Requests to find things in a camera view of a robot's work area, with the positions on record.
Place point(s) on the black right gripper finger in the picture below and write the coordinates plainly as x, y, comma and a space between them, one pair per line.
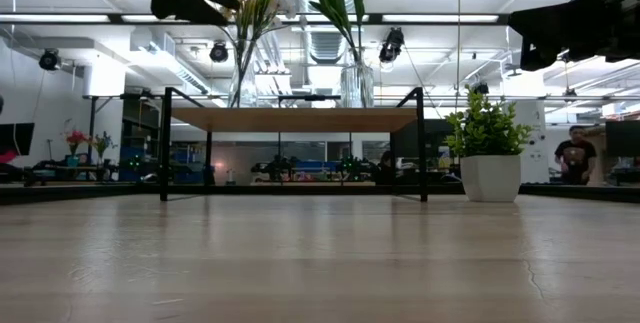
545, 53
555, 15

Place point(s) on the plain glass vase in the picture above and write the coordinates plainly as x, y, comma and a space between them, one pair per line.
243, 83

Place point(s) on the ribbed glass vase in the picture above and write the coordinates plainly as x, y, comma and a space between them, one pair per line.
357, 85

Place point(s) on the wooden shelf with black legs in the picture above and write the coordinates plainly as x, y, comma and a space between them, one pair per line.
295, 119

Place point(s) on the blue flowers in vase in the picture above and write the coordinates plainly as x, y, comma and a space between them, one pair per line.
102, 145

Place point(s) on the red flowers in vase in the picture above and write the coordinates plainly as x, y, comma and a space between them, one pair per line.
75, 143

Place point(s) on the person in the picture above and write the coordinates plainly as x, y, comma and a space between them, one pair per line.
575, 155
386, 165

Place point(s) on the black monitor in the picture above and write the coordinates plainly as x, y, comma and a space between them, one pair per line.
622, 138
15, 139

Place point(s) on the green plant in white pot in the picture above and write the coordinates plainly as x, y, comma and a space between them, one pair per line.
487, 153

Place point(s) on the black ceiling camera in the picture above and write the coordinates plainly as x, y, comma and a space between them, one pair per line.
218, 52
391, 45
49, 60

